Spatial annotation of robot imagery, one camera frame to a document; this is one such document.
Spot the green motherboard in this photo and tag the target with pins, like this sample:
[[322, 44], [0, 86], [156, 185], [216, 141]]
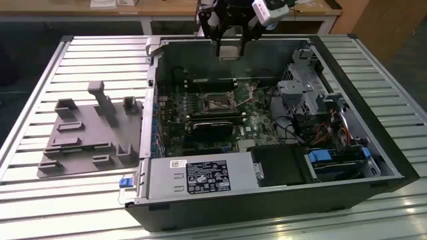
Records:
[[260, 125]]

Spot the white box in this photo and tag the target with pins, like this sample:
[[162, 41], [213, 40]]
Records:
[[102, 4], [128, 2]]

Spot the blue disk carrier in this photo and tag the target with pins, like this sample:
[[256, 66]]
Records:
[[317, 156]]

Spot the wooden desk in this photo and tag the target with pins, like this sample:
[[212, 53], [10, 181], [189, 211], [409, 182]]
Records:
[[160, 11]]

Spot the green RAM stick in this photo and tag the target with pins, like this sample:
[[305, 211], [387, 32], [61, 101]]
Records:
[[84, 149]]

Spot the silver power supply unit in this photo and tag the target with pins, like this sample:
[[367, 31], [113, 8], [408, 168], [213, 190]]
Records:
[[160, 180]]

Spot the silver CPU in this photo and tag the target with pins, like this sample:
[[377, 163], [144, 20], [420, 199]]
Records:
[[230, 52]]

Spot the silver metal drive cage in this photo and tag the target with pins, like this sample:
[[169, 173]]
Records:
[[293, 86]]

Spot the wooden cabinet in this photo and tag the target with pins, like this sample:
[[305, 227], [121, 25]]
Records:
[[383, 25]]

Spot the grey parts rack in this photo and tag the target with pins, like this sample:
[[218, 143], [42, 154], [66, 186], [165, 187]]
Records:
[[86, 140]]

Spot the CPU socket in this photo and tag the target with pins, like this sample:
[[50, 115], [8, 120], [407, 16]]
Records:
[[217, 103]]

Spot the white code sticker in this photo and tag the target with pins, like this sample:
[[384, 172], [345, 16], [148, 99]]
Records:
[[177, 163]]

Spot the black PC case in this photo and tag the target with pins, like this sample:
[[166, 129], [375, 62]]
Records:
[[266, 212]]

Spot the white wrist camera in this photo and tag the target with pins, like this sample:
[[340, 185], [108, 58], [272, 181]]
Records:
[[266, 12]]

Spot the black plastic bay cover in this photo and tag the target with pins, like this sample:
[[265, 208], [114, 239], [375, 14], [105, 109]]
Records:
[[280, 165]]

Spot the black graphics card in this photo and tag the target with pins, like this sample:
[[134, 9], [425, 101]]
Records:
[[213, 130]]

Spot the blue plastic latch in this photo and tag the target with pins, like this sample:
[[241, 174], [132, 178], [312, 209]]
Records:
[[126, 182], [365, 153]]

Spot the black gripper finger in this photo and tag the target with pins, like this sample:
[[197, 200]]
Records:
[[242, 47], [218, 48]]

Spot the small silver heatsink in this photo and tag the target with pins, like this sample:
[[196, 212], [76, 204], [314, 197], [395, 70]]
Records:
[[246, 145]]

